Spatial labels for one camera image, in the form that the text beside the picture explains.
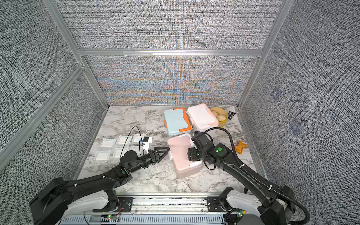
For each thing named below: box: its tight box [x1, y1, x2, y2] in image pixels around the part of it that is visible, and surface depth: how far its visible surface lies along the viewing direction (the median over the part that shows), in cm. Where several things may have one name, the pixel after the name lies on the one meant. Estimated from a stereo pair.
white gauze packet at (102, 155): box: [95, 150, 112, 161], surface depth 94 cm
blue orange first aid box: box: [164, 107, 192, 136], surface depth 93 cm
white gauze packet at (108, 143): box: [99, 137, 117, 149], surface depth 100 cm
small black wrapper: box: [227, 111, 236, 120], surface depth 114 cm
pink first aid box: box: [166, 135, 203, 180], surface depth 76 cm
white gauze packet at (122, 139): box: [116, 135, 133, 145], surface depth 102 cm
